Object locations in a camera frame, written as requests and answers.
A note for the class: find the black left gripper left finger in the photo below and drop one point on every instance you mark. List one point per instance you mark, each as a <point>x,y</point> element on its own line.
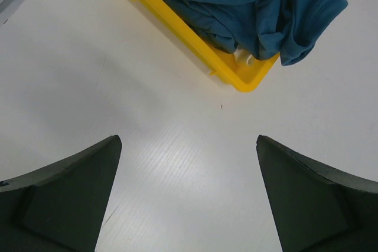
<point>61,206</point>

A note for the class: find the dark blue t-shirt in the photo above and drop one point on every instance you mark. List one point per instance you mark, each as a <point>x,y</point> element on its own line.
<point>288,28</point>

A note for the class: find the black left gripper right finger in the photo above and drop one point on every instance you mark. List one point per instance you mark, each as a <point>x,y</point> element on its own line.
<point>316,207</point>

